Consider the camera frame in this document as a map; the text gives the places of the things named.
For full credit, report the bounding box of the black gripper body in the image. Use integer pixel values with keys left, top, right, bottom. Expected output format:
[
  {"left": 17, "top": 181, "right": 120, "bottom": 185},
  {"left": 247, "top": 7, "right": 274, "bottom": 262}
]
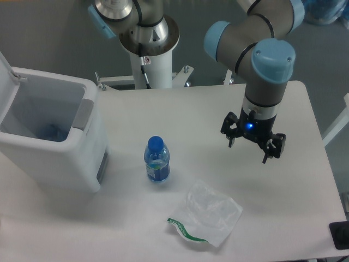
[{"left": 236, "top": 97, "right": 279, "bottom": 144}]

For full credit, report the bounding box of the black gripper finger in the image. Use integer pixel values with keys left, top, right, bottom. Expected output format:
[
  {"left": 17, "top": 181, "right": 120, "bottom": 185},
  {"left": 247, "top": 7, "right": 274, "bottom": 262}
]
[
  {"left": 261, "top": 133, "right": 286, "bottom": 164},
  {"left": 220, "top": 112, "right": 240, "bottom": 148}
]

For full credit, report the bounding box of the clear plastic bag trash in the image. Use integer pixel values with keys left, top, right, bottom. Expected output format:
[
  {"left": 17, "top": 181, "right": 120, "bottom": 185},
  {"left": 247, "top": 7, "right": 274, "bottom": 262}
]
[{"left": 167, "top": 180, "right": 243, "bottom": 247}]

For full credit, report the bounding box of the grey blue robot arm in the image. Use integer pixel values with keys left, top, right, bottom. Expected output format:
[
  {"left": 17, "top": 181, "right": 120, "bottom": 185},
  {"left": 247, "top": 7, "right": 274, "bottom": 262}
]
[{"left": 90, "top": 1, "right": 305, "bottom": 159}]

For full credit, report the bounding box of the white open trash can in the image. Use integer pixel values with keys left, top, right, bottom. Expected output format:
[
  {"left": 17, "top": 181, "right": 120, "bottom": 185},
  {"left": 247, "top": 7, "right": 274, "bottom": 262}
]
[{"left": 1, "top": 57, "right": 110, "bottom": 193}]

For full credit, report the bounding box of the blue plastic water bottle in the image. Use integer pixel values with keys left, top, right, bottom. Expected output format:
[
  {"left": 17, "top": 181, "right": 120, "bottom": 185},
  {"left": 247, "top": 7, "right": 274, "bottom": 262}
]
[{"left": 143, "top": 136, "right": 170, "bottom": 182}]

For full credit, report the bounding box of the black device at table edge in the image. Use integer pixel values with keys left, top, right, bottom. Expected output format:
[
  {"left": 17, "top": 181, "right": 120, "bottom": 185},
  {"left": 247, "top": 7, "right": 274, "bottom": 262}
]
[{"left": 329, "top": 221, "right": 348, "bottom": 250}]

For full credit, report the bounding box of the blue plastic bag bundle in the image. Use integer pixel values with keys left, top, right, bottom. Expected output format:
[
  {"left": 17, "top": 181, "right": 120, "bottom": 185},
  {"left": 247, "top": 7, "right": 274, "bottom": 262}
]
[{"left": 302, "top": 0, "right": 348, "bottom": 26}]

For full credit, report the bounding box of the white frame bar right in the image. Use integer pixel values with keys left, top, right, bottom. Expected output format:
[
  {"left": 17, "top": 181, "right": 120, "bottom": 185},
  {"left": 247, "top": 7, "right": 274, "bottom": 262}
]
[{"left": 322, "top": 93, "right": 348, "bottom": 146}]

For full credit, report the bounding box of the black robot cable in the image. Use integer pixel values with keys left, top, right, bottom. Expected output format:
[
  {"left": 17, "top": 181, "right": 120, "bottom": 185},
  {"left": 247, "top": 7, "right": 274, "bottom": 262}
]
[{"left": 137, "top": 43, "right": 152, "bottom": 90}]

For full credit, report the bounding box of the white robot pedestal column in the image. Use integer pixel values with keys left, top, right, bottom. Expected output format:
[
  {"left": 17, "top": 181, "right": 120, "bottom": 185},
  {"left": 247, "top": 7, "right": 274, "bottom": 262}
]
[{"left": 119, "top": 15, "right": 180, "bottom": 90}]

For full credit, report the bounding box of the white pedestal base frame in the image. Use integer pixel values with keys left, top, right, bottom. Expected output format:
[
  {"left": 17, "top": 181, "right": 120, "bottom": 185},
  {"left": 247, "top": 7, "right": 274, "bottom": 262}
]
[{"left": 94, "top": 64, "right": 235, "bottom": 91}]

